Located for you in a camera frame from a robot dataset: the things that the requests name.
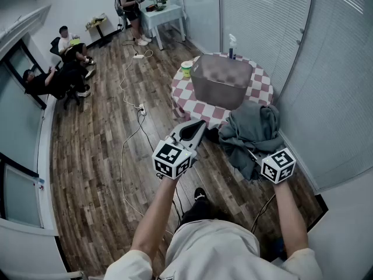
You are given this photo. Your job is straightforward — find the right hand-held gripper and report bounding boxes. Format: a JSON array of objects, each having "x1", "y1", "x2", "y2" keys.
[{"x1": 247, "y1": 148, "x2": 297, "y2": 184}]

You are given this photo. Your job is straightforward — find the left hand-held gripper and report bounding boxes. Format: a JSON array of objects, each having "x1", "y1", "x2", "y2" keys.
[{"x1": 152, "y1": 120, "x2": 207, "y2": 181}]

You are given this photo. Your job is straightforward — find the grey clothes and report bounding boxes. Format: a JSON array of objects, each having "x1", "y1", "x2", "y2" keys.
[{"x1": 218, "y1": 100, "x2": 285, "y2": 182}]

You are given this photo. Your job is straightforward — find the grey plastic basket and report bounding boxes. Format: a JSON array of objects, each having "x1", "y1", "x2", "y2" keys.
[{"x1": 189, "y1": 54, "x2": 254, "y2": 111}]

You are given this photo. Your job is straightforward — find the person's right forearm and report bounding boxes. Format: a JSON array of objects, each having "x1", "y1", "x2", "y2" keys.
[{"x1": 272, "y1": 180, "x2": 309, "y2": 258}]

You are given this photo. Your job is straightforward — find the person's left forearm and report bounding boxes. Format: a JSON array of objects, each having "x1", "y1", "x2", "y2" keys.
[{"x1": 130, "y1": 174, "x2": 179, "y2": 255}]

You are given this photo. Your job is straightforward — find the person's black shoe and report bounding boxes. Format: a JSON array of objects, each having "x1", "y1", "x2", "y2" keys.
[{"x1": 193, "y1": 187, "x2": 208, "y2": 202}]

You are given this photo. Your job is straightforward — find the yellow-green paper cup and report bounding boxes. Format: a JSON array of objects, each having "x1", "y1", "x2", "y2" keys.
[{"x1": 181, "y1": 60, "x2": 194, "y2": 79}]

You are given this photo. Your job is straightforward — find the round table with checkered cloth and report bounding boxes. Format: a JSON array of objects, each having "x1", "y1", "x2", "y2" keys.
[{"x1": 171, "y1": 52, "x2": 275, "y2": 131}]

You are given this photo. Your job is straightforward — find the person's black trouser leg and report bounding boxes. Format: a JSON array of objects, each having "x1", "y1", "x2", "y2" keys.
[{"x1": 180, "y1": 198, "x2": 231, "y2": 225}]

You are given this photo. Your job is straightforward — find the clear spray bottle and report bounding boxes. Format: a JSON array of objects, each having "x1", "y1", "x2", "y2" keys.
[{"x1": 227, "y1": 33, "x2": 238, "y2": 61}]

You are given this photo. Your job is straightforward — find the window blinds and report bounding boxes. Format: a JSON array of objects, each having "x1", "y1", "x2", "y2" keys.
[
  {"x1": 276, "y1": 0, "x2": 373, "y2": 191},
  {"x1": 218, "y1": 0, "x2": 315, "y2": 92}
]

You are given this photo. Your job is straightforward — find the person's white shirt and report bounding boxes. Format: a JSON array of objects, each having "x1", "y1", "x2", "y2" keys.
[{"x1": 104, "y1": 218, "x2": 324, "y2": 280}]

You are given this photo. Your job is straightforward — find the white square table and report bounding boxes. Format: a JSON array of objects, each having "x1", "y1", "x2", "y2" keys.
[{"x1": 139, "y1": 3, "x2": 187, "y2": 51}]

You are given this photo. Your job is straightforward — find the black office chair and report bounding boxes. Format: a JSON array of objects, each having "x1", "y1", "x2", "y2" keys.
[
  {"x1": 54, "y1": 85, "x2": 82, "y2": 111},
  {"x1": 49, "y1": 36, "x2": 66, "y2": 64}
]

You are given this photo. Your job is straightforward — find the small wooden side table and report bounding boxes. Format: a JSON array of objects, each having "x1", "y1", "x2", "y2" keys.
[{"x1": 85, "y1": 12, "x2": 114, "y2": 49}]

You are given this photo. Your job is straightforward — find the black framed glass door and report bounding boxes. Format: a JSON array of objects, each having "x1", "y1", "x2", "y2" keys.
[{"x1": 0, "y1": 37, "x2": 48, "y2": 111}]

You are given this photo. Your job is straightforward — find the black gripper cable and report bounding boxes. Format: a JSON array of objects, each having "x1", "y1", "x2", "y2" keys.
[
  {"x1": 249, "y1": 193, "x2": 277, "y2": 235},
  {"x1": 171, "y1": 185, "x2": 185, "y2": 233}
]

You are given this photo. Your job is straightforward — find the white power strip with cable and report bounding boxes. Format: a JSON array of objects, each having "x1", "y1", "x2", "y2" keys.
[{"x1": 119, "y1": 41, "x2": 154, "y2": 218}]

